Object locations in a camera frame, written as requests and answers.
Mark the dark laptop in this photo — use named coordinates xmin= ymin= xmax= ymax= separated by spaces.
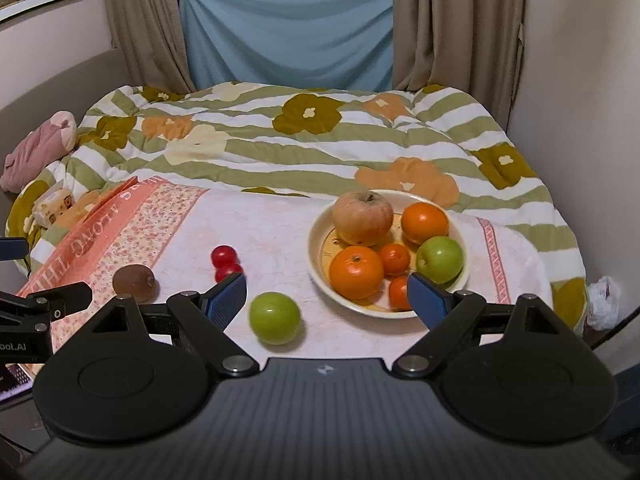
xmin=0 ymin=362 xmax=37 ymax=403

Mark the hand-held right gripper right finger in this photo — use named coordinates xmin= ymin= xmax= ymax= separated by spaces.
xmin=391 ymin=271 xmax=568 ymax=380

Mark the beige curtain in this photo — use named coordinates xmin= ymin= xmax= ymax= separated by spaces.
xmin=390 ymin=0 xmax=527 ymax=133
xmin=99 ymin=0 xmax=196 ymax=93

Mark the white plastic bag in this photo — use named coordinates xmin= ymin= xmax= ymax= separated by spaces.
xmin=586 ymin=275 xmax=628 ymax=332

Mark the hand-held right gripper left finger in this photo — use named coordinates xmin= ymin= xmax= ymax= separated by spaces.
xmin=87 ymin=271 xmax=261 ymax=378

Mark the medium orange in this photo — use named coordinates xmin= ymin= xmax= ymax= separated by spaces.
xmin=401 ymin=202 xmax=450 ymax=247

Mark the blue hanging cloth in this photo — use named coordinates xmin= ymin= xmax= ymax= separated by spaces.
xmin=178 ymin=0 xmax=396 ymax=92

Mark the pink floral printed cloth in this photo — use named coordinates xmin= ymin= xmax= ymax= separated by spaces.
xmin=17 ymin=176 xmax=553 ymax=376

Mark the cream cartoon print bowl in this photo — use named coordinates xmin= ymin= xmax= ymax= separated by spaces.
xmin=306 ymin=190 xmax=470 ymax=318

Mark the beige upholstered headboard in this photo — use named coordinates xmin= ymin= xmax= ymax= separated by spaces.
xmin=0 ymin=49 xmax=123 ymax=171

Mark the large orange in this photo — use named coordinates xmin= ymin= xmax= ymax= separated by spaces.
xmin=329 ymin=245 xmax=386 ymax=301

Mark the pink plush toy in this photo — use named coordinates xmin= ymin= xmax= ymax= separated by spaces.
xmin=0 ymin=110 xmax=78 ymax=193

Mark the red apple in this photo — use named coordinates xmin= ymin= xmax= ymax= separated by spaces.
xmin=332 ymin=191 xmax=394 ymax=247

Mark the tissue pack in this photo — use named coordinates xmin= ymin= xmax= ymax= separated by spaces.
xmin=32 ymin=187 xmax=76 ymax=226

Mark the green apple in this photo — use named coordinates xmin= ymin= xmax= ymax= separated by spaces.
xmin=416 ymin=236 xmax=465 ymax=285
xmin=249 ymin=291 xmax=302 ymax=346

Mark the brown kiwi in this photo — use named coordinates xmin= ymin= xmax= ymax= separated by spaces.
xmin=112 ymin=264 xmax=159 ymax=304

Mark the green striped floral blanket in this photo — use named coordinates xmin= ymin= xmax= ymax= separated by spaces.
xmin=5 ymin=82 xmax=588 ymax=333

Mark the small tangerine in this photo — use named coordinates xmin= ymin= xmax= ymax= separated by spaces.
xmin=380 ymin=243 xmax=412 ymax=277
xmin=388 ymin=275 xmax=413 ymax=311

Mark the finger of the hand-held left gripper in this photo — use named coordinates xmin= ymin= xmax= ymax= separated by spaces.
xmin=0 ymin=238 xmax=29 ymax=262
xmin=0 ymin=281 xmax=94 ymax=322

